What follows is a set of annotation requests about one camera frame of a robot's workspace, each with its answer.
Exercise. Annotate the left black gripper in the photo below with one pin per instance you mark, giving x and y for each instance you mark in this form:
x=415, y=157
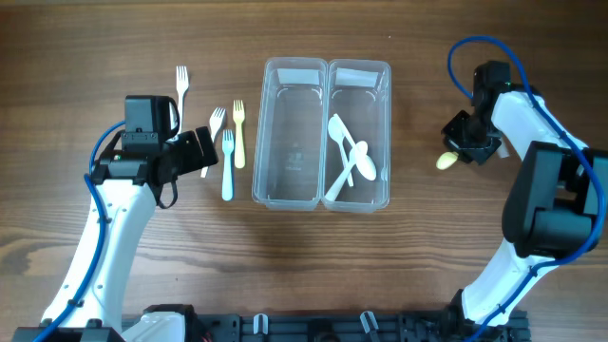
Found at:
x=194, y=158

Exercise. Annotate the light blue plastic fork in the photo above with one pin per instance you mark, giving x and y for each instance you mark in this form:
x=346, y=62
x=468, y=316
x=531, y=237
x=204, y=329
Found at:
x=228, y=147

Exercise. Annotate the white plastic spoon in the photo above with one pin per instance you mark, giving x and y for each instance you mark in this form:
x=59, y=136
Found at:
x=336, y=187
x=365, y=166
x=338, y=132

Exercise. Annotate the clear plastic container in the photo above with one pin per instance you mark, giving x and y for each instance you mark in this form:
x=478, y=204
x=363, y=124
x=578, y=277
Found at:
x=359, y=93
x=289, y=134

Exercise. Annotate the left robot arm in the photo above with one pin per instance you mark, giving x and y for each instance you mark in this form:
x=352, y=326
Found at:
x=128, y=168

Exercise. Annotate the left clear plastic container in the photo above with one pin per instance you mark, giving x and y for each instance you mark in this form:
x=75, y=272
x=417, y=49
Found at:
x=289, y=134

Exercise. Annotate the right clear plastic container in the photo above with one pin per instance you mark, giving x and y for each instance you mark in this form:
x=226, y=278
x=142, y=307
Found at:
x=359, y=93

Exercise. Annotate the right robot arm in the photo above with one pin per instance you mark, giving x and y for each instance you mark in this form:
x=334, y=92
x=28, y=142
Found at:
x=552, y=209

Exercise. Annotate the yellow plastic spoon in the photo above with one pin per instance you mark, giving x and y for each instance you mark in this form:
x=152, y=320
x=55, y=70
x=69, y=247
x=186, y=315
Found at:
x=449, y=158

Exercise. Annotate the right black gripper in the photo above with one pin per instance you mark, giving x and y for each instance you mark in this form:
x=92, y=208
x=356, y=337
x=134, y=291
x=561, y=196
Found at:
x=450, y=139

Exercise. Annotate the yellow plastic fork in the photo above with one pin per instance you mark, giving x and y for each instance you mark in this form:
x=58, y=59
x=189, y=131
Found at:
x=239, y=118

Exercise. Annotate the white plastic fork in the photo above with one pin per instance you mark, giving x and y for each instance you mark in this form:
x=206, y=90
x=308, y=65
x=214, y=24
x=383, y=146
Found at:
x=182, y=85
x=216, y=121

